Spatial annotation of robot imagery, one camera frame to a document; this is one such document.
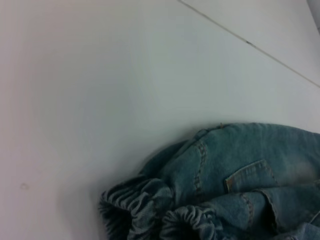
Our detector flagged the blue denim shorts cartoon print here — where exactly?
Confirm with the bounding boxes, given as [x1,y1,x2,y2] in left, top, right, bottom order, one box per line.
[97,121,320,240]

